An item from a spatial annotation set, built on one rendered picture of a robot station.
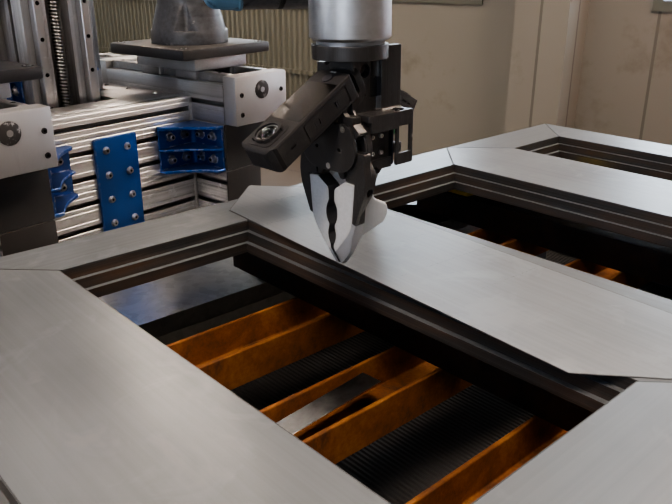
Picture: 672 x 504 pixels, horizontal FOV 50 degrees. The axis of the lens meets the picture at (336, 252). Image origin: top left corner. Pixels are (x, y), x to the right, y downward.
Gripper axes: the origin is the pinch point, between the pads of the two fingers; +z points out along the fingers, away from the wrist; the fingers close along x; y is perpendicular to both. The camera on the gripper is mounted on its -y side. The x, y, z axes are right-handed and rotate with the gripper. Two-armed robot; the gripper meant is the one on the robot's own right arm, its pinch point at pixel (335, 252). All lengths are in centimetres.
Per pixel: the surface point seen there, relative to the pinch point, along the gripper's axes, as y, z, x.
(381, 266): 11.1, 6.0, 4.2
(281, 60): 296, 36, 372
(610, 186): 61, 6, 2
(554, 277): 22.9, 6.3, -11.4
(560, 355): 7.7, 6.3, -21.2
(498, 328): 8.0, 6.2, -14.3
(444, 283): 12.6, 6.1, -4.0
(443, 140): 319, 77, 239
